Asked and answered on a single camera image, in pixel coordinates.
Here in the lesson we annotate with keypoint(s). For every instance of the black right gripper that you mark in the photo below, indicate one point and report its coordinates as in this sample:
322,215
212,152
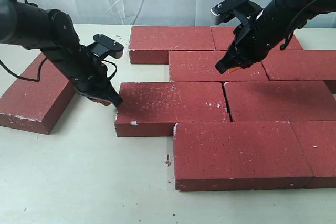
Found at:
254,40

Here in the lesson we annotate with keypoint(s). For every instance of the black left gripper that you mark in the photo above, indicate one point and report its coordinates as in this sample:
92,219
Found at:
86,73

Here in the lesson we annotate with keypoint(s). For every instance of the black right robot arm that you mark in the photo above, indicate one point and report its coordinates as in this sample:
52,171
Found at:
301,11

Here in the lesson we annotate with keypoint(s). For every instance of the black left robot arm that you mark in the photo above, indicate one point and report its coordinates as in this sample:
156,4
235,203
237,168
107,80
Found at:
53,33

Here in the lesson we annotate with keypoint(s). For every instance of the red brick third row right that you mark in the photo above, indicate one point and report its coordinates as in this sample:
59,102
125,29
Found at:
280,101

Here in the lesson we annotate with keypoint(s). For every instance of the red brick second row right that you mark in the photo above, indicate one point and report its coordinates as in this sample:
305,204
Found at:
301,65

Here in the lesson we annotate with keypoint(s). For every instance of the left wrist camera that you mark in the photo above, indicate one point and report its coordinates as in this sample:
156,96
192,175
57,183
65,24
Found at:
105,46

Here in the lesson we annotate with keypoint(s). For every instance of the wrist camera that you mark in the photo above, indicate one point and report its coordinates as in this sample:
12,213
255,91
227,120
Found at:
105,46
227,10

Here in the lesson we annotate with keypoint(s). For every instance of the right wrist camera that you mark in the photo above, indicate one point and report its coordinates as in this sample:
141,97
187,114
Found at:
227,10

